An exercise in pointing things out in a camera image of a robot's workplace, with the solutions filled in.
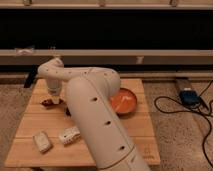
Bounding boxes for long grey metal rail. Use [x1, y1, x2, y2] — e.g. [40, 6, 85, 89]
[0, 49, 213, 65]

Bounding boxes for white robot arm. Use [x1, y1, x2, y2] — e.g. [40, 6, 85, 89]
[38, 58, 151, 171]

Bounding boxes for white plastic bottle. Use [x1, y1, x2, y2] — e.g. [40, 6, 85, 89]
[59, 126, 80, 145]

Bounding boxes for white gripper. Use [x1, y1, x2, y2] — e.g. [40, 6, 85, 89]
[47, 80, 62, 104]

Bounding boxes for crumpled clear plastic wrap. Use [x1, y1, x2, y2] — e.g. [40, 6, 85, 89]
[15, 46, 35, 56]

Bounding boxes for wooden table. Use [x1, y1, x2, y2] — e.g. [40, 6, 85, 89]
[4, 78, 162, 169]

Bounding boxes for orange ceramic bowl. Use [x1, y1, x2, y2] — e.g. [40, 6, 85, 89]
[110, 88, 137, 116]

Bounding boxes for black power cable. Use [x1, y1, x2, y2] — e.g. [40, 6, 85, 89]
[153, 79, 213, 168]

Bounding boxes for white wrapped packet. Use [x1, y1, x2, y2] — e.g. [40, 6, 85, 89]
[33, 131, 53, 153]

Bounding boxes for blue power adapter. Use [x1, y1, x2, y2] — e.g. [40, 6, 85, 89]
[179, 90, 200, 106]

